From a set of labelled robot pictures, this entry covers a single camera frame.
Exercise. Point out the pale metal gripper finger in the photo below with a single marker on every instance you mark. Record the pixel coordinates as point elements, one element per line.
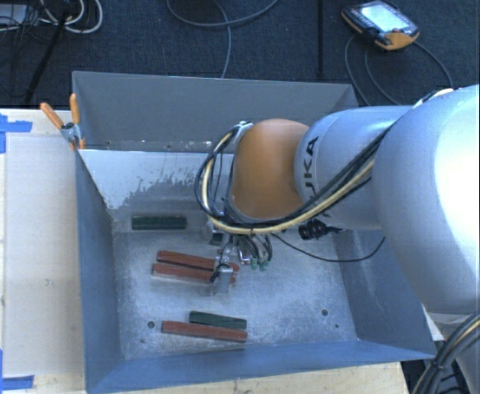
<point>219,285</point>
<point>228,279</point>

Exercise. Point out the dark green flat block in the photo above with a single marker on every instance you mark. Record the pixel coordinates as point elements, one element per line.
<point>159,223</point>
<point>217,320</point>

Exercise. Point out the red-brown flat block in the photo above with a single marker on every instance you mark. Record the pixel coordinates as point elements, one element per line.
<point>184,258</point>
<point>202,331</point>
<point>180,272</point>

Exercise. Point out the grey metal bin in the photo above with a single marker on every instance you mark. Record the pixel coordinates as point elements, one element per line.
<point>289,302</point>

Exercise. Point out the black cylinder on white bracket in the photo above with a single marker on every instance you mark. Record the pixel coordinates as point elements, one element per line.
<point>311,229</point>

